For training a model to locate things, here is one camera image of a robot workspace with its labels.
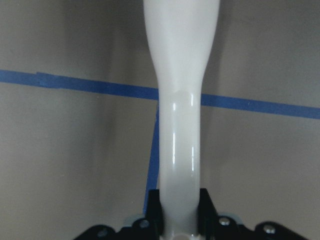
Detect white hand brush black bristles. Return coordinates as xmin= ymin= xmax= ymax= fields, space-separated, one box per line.
xmin=143 ymin=0 xmax=220 ymax=240

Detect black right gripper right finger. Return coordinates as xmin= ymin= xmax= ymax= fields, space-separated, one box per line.
xmin=198 ymin=188 xmax=306 ymax=240

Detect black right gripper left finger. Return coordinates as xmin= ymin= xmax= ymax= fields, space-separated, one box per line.
xmin=75 ymin=189 xmax=164 ymax=240

